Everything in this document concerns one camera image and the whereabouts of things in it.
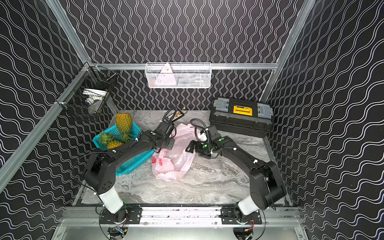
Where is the clear wall-mounted basket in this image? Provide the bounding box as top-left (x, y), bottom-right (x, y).
top-left (145, 62), bottom-right (212, 89)

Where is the black yellow toolbox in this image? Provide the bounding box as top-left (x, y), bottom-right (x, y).
top-left (209, 98), bottom-right (274, 138)

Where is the pink triangular card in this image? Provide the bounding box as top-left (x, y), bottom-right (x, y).
top-left (155, 63), bottom-right (177, 87)

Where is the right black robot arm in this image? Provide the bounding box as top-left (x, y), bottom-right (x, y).
top-left (186, 126), bottom-right (287, 223)

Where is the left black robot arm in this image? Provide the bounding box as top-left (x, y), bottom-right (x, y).
top-left (84, 120), bottom-right (175, 224)

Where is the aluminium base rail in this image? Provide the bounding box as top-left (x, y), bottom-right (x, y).
top-left (60, 206), bottom-right (302, 228)

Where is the small orange pineapple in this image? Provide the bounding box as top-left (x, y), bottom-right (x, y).
top-left (99, 132), bottom-right (123, 149)

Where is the large yellow-green pineapple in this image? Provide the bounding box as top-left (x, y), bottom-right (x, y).
top-left (116, 113), bottom-right (133, 143)

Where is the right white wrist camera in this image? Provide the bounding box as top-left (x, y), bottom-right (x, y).
top-left (197, 130), bottom-right (208, 143)

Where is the teal plastic basket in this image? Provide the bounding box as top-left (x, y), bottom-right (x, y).
top-left (93, 125), bottom-right (154, 176)

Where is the pink strawberry plastic bag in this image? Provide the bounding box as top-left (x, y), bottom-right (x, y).
top-left (152, 124), bottom-right (196, 182)

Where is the black wire mesh basket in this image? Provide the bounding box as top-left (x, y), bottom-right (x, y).
top-left (56, 63), bottom-right (118, 122)

